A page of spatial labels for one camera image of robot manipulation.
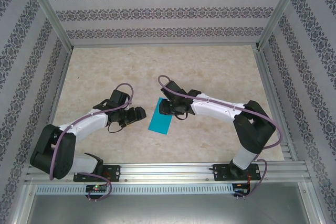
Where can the blue square paper sheet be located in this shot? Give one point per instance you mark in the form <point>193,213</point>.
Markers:
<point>158,124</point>

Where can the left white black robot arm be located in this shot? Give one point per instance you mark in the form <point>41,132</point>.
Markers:
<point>86,127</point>

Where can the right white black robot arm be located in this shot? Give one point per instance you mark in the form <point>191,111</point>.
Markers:
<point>215,108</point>

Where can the grey metal sheet panel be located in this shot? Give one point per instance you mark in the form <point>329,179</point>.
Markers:
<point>168,211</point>

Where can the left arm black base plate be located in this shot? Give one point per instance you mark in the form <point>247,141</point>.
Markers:
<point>115,172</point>

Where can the aluminium mounting rail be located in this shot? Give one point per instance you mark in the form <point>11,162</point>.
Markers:
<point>162,171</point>

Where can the aluminium frame crossbar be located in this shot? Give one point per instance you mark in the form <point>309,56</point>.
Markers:
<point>162,44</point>

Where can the aluminium table side rail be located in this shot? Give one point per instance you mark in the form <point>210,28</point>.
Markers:
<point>274,103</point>
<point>54,103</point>

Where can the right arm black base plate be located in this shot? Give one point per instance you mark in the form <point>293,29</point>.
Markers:
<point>220,172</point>

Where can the short aluminium frame post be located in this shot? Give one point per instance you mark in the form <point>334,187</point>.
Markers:
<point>23,208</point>
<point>316,208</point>

